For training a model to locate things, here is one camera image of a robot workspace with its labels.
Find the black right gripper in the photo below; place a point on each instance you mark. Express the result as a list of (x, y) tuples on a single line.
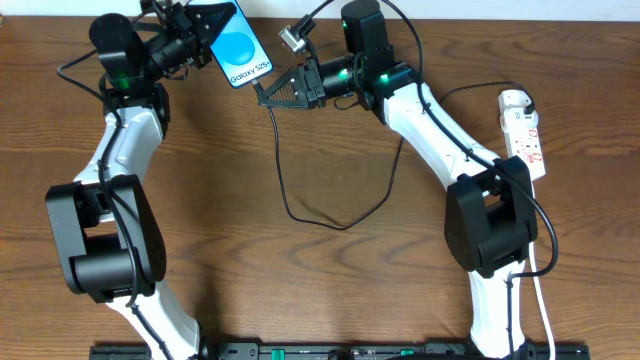
[(313, 83)]

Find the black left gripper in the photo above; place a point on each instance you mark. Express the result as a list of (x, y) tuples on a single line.
[(198, 38)]

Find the blue screen Galaxy smartphone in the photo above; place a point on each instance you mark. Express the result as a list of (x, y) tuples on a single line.
[(239, 52)]

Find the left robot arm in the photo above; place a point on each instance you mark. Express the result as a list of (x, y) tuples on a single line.
[(108, 241)]

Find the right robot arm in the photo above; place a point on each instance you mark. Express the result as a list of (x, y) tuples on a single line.
[(490, 214)]

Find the white USB charger adapter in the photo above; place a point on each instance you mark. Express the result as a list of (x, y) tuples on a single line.
[(513, 98)]

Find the white power strip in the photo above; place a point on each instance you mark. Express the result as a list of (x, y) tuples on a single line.
[(522, 139)]

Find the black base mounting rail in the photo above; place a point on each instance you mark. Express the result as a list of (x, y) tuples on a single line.
[(430, 350)]

